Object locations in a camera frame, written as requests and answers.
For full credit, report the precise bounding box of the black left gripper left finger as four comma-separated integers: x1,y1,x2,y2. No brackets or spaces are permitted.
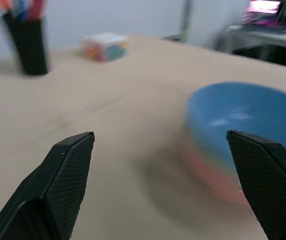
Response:
0,131,95,240

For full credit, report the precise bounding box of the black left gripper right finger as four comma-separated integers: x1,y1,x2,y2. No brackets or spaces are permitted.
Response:
226,129,286,240

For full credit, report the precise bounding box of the pink bowl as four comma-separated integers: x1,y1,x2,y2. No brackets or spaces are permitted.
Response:
188,147,252,207

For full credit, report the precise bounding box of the blue bowl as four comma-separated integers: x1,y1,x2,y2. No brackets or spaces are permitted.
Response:
185,81,286,168

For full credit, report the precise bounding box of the black pen holder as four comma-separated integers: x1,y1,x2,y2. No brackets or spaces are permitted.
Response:
1,12,50,76

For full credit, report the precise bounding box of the grey metal side table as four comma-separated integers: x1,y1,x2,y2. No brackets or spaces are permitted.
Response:
214,22,286,70

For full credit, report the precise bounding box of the clear box of colourful items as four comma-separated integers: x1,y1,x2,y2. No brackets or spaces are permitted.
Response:
81,32,130,63

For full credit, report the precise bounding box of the pink and white box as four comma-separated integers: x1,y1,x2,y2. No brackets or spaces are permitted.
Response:
242,0,282,26

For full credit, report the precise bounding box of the red pen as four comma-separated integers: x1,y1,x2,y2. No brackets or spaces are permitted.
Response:
25,0,45,21

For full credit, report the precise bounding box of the blue pen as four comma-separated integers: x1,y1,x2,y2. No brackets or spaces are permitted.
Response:
14,0,28,22

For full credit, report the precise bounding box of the grey metal pole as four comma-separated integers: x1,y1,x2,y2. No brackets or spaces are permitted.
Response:
180,0,192,43

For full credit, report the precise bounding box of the orange pen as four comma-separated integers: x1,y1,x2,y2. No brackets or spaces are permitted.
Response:
0,0,12,15

